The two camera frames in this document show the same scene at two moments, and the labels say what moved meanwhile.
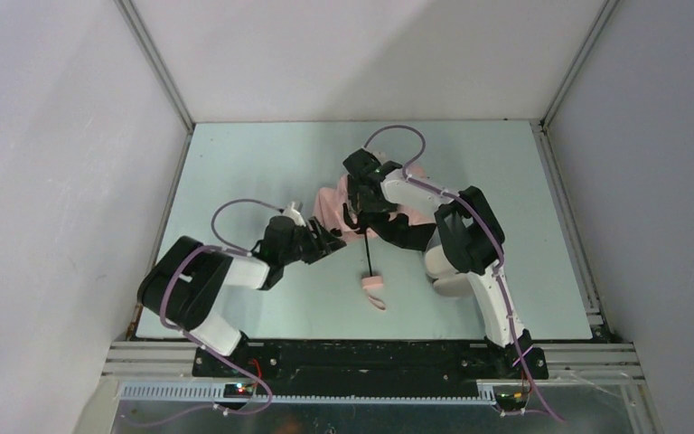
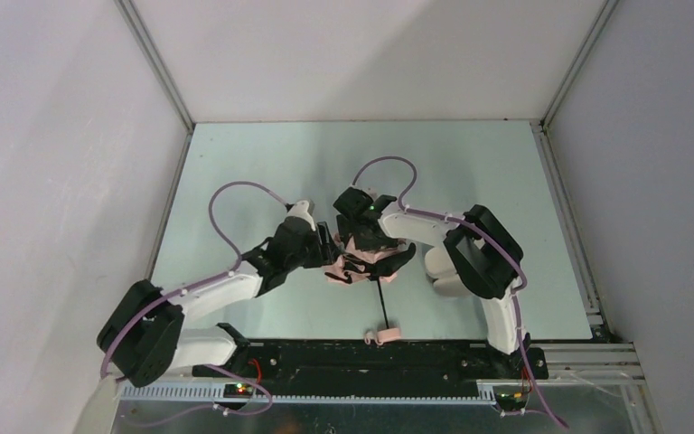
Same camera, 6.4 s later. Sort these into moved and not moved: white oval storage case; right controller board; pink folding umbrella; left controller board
Moved: pink folding umbrella
Not moved: white oval storage case; left controller board; right controller board
